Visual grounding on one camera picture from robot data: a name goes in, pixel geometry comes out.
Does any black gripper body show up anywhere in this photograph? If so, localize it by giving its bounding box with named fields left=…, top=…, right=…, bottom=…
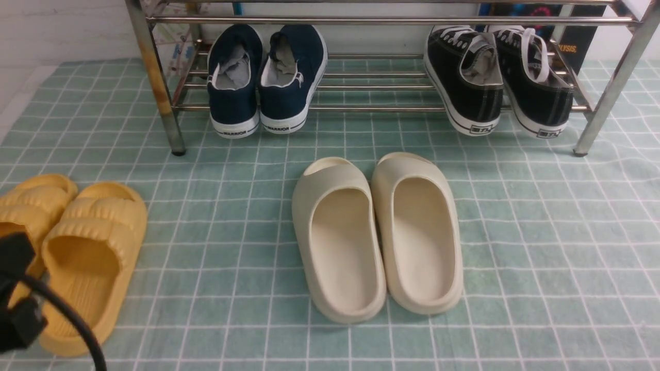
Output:
left=1, top=232, right=47, bottom=353

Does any navy slip-on shoe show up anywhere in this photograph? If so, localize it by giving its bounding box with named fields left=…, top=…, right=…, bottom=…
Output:
left=257, top=24, right=328, bottom=134
left=206, top=24, right=263, bottom=139

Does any blue pole behind rack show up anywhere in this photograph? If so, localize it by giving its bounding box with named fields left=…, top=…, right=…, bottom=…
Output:
left=233, top=2, right=243, bottom=16

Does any metal shoe rack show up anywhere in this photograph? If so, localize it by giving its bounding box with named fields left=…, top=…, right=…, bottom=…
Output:
left=125, top=1, right=658, bottom=157

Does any black box behind rack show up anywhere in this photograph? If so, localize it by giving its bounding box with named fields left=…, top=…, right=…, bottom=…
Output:
left=478, top=3, right=606, bottom=73

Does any right yellow slide slipper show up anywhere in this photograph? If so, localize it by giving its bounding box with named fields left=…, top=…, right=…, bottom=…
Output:
left=41, top=182, right=147, bottom=344

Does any yellow slide slipper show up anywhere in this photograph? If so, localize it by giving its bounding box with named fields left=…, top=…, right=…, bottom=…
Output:
left=1, top=174, right=78, bottom=279
left=41, top=182, right=147, bottom=344

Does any left yellow slide slipper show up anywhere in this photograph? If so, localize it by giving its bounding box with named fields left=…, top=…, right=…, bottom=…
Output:
left=1, top=174, right=78, bottom=279

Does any left cream slide slipper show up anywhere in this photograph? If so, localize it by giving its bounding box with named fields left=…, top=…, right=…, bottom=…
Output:
left=291, top=157, right=387, bottom=324

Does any cream slide slipper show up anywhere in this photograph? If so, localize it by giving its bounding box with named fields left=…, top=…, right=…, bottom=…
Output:
left=291, top=157, right=387, bottom=324
left=371, top=152, right=464, bottom=315

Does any white printed bag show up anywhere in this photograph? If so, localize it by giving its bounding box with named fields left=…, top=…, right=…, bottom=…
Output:
left=152, top=3, right=208, bottom=77

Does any right cream slide slipper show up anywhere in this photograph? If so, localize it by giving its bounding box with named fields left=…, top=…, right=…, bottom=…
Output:
left=371, top=152, right=464, bottom=315

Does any left black canvas sneaker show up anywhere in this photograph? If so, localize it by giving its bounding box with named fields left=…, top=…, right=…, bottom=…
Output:
left=423, top=24, right=504, bottom=137

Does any black canvas sneaker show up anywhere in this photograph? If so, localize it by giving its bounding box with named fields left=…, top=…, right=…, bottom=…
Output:
left=486, top=24, right=574, bottom=140
left=423, top=24, right=504, bottom=137

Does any green checkered floor mat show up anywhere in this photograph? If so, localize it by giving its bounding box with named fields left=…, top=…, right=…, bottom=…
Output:
left=2, top=60, right=659, bottom=370

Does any right black canvas sneaker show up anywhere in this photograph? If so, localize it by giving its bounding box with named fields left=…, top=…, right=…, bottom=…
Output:
left=486, top=24, right=574, bottom=140

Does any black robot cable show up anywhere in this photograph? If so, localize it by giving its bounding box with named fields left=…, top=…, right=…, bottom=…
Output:
left=15, top=275, right=108, bottom=371

